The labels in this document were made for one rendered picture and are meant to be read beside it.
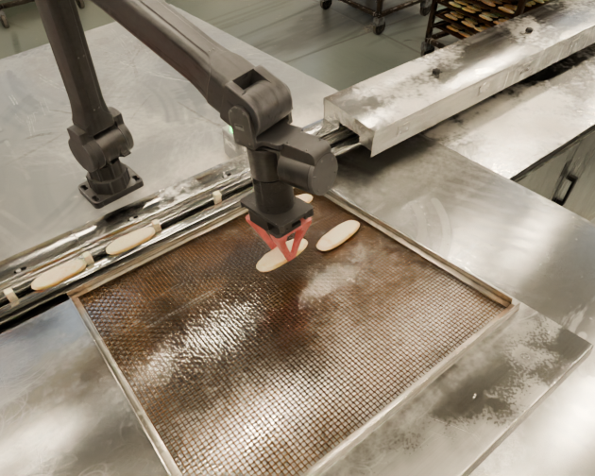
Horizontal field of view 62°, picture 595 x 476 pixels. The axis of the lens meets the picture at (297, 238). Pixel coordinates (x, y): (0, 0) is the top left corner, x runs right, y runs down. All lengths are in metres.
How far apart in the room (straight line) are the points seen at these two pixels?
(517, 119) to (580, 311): 0.62
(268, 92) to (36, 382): 0.51
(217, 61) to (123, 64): 1.04
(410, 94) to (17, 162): 0.96
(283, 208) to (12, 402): 0.46
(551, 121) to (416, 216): 0.56
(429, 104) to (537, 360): 0.72
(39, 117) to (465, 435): 1.28
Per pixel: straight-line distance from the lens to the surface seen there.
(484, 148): 1.34
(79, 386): 0.78
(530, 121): 1.49
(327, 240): 0.86
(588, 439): 0.90
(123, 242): 1.01
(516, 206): 1.19
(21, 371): 0.85
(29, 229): 1.18
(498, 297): 0.79
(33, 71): 1.76
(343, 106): 1.22
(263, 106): 0.64
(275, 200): 0.71
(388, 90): 1.30
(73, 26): 0.97
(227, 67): 0.67
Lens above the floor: 1.56
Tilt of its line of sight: 46 degrees down
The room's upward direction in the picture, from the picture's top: straight up
